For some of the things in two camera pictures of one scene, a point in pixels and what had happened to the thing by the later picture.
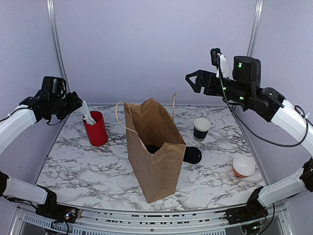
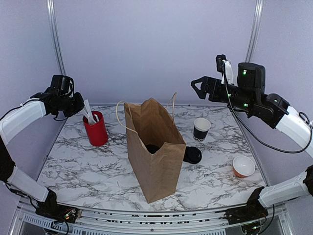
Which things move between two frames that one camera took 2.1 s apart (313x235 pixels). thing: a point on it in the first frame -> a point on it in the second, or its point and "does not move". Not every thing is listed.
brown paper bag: (156, 148) does not move
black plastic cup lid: (152, 148) does not move
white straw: (88, 119) -> (96, 116)
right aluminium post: (258, 10) does not move
